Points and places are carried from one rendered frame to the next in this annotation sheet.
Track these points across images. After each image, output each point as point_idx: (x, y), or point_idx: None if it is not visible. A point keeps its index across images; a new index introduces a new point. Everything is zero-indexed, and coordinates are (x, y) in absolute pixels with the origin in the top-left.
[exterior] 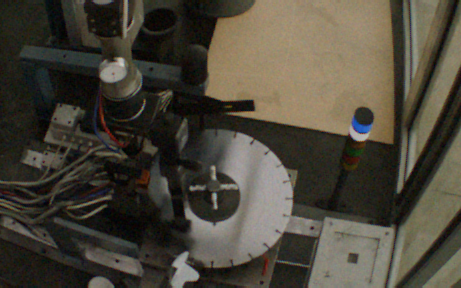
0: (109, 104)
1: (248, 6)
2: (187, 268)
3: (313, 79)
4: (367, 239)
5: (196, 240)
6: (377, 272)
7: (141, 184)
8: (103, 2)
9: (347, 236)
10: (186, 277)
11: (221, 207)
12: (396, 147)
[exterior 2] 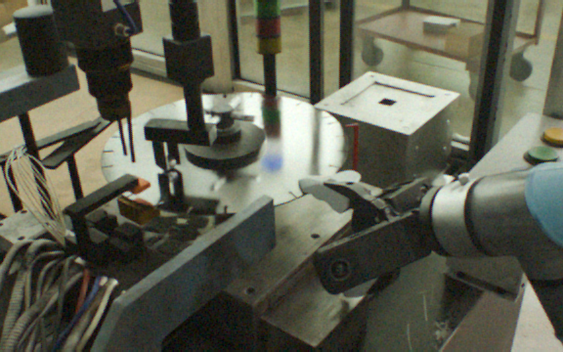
0: None
1: None
2: (333, 176)
3: (104, 131)
4: (368, 89)
5: (283, 170)
6: (422, 89)
7: (143, 199)
8: None
9: (352, 100)
10: (350, 181)
11: (248, 135)
12: None
